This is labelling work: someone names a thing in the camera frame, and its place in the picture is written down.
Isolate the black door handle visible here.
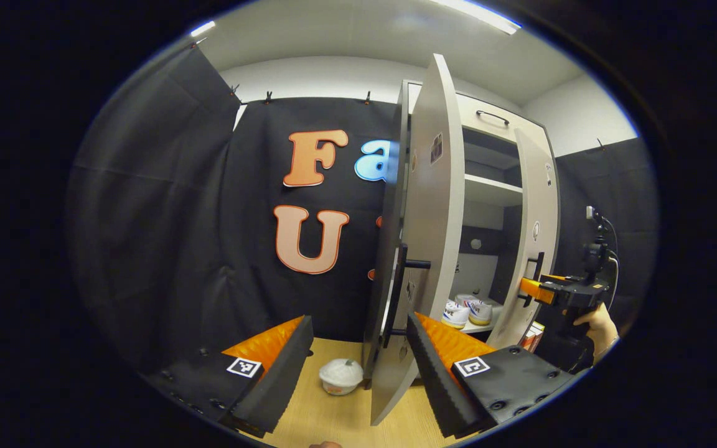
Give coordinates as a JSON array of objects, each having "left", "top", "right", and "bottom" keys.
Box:
[
  {"left": 383, "top": 244, "right": 432, "bottom": 348},
  {"left": 517, "top": 252, "right": 546, "bottom": 307}
]

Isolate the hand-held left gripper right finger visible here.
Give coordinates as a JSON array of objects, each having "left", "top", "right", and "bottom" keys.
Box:
[{"left": 406, "top": 312, "right": 578, "bottom": 438}]

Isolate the white sneaker shoe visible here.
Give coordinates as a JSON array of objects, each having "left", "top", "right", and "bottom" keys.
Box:
[
  {"left": 443, "top": 301, "right": 470, "bottom": 330},
  {"left": 466, "top": 297, "right": 494, "bottom": 327}
]

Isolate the white lidded bowl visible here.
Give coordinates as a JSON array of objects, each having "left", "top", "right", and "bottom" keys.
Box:
[{"left": 319, "top": 358, "right": 364, "bottom": 396}]

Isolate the black backdrop cloth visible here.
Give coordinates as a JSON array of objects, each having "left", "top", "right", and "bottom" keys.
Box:
[{"left": 63, "top": 44, "right": 661, "bottom": 380}]

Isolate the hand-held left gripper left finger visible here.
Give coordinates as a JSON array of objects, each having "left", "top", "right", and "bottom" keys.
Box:
[{"left": 147, "top": 315, "right": 314, "bottom": 438}]

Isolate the long ceiling light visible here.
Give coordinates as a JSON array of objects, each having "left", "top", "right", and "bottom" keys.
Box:
[{"left": 427, "top": 0, "right": 522, "bottom": 35}]

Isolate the small colourful box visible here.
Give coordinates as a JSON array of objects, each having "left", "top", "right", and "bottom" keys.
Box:
[{"left": 520, "top": 320, "right": 546, "bottom": 353}]

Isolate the cream cabinet drawer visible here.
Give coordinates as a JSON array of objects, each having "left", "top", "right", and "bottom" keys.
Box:
[{"left": 408, "top": 84, "right": 546, "bottom": 144}]

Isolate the black cable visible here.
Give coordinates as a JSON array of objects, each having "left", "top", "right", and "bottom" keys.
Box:
[{"left": 598, "top": 215, "right": 620, "bottom": 309}]

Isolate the white shoe cabinet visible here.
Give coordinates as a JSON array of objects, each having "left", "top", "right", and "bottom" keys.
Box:
[{"left": 399, "top": 80, "right": 555, "bottom": 337}]

